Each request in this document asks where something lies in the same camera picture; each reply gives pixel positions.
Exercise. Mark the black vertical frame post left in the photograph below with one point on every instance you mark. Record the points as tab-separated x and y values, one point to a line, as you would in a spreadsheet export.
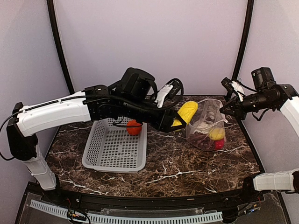
58	45

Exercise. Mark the dark red toy grapes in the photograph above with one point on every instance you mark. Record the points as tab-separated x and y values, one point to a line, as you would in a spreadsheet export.
201	141

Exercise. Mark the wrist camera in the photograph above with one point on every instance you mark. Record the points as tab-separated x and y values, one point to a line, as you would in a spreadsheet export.
233	87
169	91

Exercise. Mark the black vertical frame post right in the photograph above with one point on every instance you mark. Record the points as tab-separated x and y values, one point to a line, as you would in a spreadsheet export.
244	38

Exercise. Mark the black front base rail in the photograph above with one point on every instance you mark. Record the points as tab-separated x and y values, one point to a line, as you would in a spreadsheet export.
265	208

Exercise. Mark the small yellow toy fruit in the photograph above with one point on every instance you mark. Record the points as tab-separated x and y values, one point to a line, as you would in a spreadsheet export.
217	134

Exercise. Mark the orange toy fruit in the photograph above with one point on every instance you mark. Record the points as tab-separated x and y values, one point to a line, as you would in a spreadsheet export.
133	127

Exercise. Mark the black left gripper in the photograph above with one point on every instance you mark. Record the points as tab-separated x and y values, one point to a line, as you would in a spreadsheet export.
166	122

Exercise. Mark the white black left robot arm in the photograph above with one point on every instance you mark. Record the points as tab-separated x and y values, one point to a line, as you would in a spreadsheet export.
26	121

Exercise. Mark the black vertical frame post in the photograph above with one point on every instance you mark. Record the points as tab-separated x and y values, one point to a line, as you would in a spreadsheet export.
244	38
58	45

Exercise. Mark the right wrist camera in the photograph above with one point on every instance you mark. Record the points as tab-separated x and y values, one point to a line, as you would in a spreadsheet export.
233	87

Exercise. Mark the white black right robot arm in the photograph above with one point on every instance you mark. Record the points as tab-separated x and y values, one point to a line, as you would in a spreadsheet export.
273	122

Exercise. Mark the clear pink-dotted zip bag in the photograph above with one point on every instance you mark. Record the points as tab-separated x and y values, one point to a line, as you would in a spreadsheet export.
207	117

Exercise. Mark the red toy bell pepper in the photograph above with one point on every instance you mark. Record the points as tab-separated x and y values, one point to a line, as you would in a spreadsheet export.
219	144

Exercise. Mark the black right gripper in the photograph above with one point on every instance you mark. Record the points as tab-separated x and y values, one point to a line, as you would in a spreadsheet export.
238	111

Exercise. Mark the large yellow toy fruit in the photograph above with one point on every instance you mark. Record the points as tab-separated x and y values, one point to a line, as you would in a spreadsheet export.
187	111

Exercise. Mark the white slotted cable duct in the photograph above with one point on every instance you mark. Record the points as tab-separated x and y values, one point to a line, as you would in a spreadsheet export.
94	218

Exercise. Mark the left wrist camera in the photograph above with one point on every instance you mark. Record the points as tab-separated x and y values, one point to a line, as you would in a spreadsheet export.
169	91

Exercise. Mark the white perforated plastic basket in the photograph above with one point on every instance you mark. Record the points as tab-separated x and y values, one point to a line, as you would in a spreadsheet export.
112	149

